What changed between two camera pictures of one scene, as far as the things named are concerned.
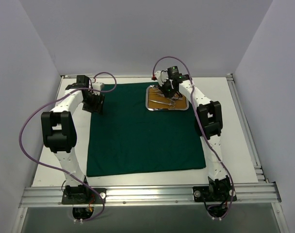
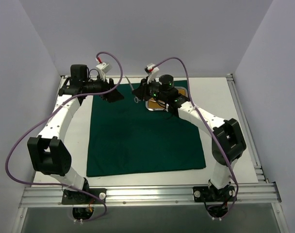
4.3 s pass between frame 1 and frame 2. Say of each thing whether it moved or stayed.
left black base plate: stayed
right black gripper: moved
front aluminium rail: stayed
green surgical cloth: stayed
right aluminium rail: stayed
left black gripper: moved
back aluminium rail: stayed
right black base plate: stayed
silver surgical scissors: moved
